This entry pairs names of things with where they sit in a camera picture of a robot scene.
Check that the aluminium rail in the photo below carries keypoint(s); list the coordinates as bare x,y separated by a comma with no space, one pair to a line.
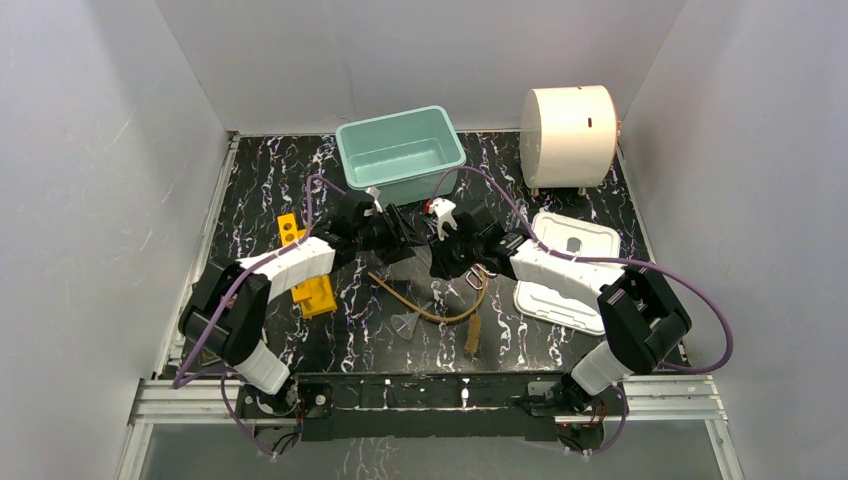
651,398

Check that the clear plastic funnel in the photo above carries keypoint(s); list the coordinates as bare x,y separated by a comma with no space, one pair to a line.
404,325

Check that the tan test tube brush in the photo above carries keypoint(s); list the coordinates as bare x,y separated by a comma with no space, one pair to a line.
472,344

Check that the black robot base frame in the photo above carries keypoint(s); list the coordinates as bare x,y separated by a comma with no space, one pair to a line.
533,405

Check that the cream cylindrical drum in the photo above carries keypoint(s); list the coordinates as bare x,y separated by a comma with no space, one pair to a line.
568,137

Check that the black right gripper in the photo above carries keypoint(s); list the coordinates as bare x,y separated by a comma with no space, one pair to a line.
441,266

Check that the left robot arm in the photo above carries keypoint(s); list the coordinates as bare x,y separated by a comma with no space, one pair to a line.
226,311

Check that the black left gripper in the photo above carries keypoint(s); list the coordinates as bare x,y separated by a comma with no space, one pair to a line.
395,230

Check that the white plastic lid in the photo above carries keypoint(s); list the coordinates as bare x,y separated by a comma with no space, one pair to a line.
567,293

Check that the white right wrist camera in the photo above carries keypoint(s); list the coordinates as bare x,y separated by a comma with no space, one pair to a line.
442,209

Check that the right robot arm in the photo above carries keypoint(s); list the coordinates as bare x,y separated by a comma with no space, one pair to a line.
643,320

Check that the yellow test tube rack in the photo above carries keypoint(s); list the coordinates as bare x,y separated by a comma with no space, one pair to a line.
314,296

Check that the teal plastic bin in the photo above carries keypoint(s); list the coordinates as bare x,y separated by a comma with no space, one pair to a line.
407,156

